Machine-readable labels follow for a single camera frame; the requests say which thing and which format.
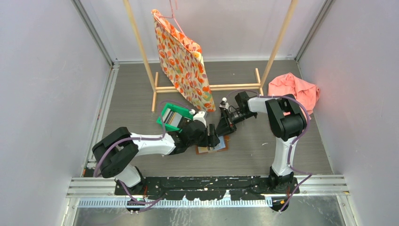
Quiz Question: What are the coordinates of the green plastic card bin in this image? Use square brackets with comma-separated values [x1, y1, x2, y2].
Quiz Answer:
[156, 103, 193, 131]

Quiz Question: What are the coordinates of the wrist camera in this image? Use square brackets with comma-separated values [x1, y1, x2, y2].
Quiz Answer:
[219, 97, 230, 113]
[189, 109, 207, 126]

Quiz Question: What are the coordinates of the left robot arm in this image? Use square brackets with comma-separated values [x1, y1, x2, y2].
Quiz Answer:
[92, 120, 220, 195]

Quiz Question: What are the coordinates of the stack of credit cards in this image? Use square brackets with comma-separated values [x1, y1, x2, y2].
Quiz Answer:
[162, 108, 184, 128]

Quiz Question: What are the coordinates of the wooden clothes rack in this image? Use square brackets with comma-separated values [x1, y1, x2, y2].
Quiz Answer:
[122, 0, 299, 112]

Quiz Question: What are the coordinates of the brown leather card holder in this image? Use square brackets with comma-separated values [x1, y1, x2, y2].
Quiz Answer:
[195, 136, 230, 154]

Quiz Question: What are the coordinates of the floral fabric bag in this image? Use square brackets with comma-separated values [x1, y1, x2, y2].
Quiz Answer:
[152, 9, 216, 112]

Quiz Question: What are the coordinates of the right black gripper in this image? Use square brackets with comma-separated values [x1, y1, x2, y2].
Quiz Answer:
[215, 108, 255, 137]

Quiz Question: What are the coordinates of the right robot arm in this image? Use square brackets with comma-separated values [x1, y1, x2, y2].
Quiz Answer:
[215, 91, 309, 193]

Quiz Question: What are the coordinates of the aluminium frame rail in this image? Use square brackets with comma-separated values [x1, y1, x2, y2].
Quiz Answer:
[67, 175, 350, 208]

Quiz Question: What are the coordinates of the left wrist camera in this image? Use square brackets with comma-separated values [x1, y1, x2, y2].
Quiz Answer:
[189, 109, 207, 126]

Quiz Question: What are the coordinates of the pink crumpled cloth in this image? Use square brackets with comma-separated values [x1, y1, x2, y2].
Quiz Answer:
[268, 73, 320, 115]

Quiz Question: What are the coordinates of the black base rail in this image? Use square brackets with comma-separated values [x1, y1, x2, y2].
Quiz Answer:
[114, 176, 299, 201]

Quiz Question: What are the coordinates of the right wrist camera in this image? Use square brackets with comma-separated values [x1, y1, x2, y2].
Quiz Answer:
[219, 97, 230, 113]

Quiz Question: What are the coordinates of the pink wire hanger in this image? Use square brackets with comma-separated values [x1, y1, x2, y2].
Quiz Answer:
[153, 0, 201, 52]

